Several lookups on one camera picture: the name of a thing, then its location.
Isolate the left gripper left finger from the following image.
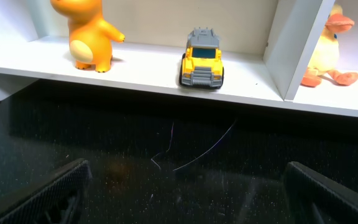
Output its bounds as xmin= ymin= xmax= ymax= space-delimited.
xmin=0 ymin=158 xmax=93 ymax=224

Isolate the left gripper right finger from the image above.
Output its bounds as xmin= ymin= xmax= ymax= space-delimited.
xmin=282 ymin=161 xmax=358 ymax=224

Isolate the orange toy dinosaur figure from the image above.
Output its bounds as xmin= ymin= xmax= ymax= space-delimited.
xmin=50 ymin=0 xmax=126 ymax=73

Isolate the grey and yellow toy truck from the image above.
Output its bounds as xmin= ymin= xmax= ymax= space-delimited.
xmin=178 ymin=27 xmax=225 ymax=90

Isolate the yellow plush duck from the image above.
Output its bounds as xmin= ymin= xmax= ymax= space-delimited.
xmin=300 ymin=3 xmax=358 ymax=88

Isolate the white shelf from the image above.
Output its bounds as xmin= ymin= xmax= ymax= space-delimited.
xmin=0 ymin=0 xmax=358 ymax=121

